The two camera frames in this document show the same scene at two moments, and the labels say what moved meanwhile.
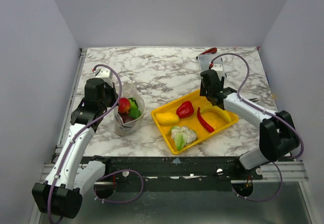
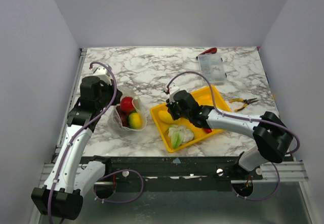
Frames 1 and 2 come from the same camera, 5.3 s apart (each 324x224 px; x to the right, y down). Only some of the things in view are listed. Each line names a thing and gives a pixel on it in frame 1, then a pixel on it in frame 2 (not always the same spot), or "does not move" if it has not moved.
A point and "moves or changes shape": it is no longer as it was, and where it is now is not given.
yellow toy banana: (219, 109) moves or changes shape
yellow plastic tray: (186, 121) does not move
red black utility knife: (211, 50) does not move
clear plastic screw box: (204, 60) does not move
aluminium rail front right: (291, 171) does not move
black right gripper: (207, 89) to (171, 109)
